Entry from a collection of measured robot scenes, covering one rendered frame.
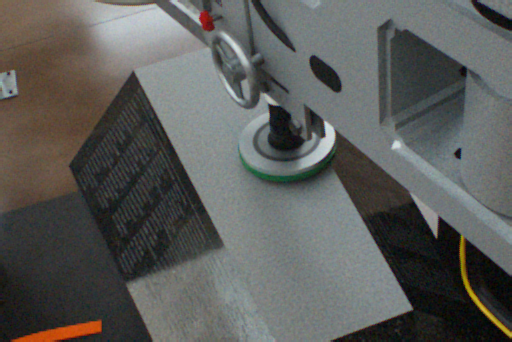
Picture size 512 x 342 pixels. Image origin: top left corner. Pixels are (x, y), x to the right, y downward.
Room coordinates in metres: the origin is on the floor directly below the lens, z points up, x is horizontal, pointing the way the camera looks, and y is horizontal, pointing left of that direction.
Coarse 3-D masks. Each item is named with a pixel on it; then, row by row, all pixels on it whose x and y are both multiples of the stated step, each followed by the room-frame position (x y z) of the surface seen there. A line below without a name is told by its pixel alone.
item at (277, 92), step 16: (160, 0) 1.70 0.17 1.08; (176, 0) 1.73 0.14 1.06; (176, 16) 1.63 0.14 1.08; (192, 16) 1.56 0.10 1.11; (192, 32) 1.57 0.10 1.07; (272, 80) 1.27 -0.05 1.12; (272, 96) 1.27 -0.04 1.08; (288, 96) 1.21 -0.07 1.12; (288, 112) 1.22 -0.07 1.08; (320, 128) 1.12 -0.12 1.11
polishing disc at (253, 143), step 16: (256, 128) 1.41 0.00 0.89; (240, 144) 1.37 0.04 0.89; (256, 144) 1.36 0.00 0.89; (304, 144) 1.33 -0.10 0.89; (320, 144) 1.32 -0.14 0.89; (256, 160) 1.31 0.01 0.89; (272, 160) 1.30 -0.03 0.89; (288, 160) 1.29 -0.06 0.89; (304, 160) 1.28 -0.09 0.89; (320, 160) 1.27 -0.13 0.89
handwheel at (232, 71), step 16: (224, 32) 1.20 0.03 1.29; (224, 48) 1.22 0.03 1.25; (240, 48) 1.15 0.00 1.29; (224, 64) 1.18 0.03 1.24; (240, 64) 1.18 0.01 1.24; (256, 64) 1.19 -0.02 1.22; (224, 80) 1.22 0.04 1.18; (240, 80) 1.17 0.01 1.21; (256, 80) 1.12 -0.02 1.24; (240, 96) 1.18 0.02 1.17; (256, 96) 1.12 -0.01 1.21
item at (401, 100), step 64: (256, 0) 1.16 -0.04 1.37; (320, 0) 1.05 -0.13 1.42; (384, 0) 0.89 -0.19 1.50; (448, 0) 0.80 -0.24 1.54; (320, 64) 1.03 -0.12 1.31; (384, 64) 0.91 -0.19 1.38; (448, 64) 0.95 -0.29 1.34; (384, 128) 0.90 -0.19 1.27; (448, 128) 0.89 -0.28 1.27; (448, 192) 0.78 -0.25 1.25
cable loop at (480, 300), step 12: (468, 252) 0.85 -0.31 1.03; (468, 264) 0.84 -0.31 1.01; (468, 276) 0.84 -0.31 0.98; (480, 276) 0.84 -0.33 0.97; (468, 288) 0.83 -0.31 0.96; (480, 288) 0.83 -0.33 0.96; (480, 300) 0.81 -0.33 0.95; (492, 300) 0.81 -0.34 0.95; (492, 312) 0.79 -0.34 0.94; (504, 312) 0.78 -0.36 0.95; (504, 324) 0.77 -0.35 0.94
